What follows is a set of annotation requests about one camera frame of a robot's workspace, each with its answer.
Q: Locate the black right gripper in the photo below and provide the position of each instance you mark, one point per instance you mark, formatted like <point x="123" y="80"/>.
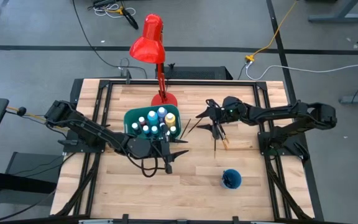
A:
<point x="217" y="116"/>

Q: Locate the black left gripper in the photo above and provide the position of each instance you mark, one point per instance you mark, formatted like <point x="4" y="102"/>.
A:
<point x="141" y="147"/>

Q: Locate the large teal paint bottle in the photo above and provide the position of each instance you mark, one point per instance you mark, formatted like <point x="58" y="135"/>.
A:
<point x="152" y="115"/>

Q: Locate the teal plastic caddy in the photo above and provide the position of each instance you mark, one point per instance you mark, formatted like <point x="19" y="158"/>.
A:
<point x="129" y="116"/>

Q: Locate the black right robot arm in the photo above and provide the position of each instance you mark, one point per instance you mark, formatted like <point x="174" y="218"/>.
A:
<point x="275" y="112"/>

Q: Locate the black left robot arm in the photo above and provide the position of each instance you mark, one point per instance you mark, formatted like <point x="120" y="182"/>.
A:
<point x="89" y="129"/>

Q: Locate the large yellow paint bottle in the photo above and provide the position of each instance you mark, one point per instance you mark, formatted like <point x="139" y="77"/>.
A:
<point x="170" y="118"/>

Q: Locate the large periwinkle paint bottle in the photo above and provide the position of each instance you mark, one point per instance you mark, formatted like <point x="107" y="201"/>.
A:
<point x="162" y="111"/>

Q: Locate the black paintbrush gold ferrule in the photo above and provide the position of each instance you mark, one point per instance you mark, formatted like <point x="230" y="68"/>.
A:
<point x="225" y="142"/>

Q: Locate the black perforated metal box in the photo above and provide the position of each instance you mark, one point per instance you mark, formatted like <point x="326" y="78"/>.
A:
<point x="197" y="73"/>

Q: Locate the blue plastic cup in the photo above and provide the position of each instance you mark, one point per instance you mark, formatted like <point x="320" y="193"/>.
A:
<point x="236" y="183"/>

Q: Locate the red desk lamp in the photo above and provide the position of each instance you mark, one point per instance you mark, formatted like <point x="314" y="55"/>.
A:
<point x="148" y="43"/>

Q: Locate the grey metal bench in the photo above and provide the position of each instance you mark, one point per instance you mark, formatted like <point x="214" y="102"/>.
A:
<point x="33" y="163"/>

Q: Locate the black aluminium table frame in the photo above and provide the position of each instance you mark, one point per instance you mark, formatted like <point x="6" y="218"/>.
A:
<point x="182" y="82"/>

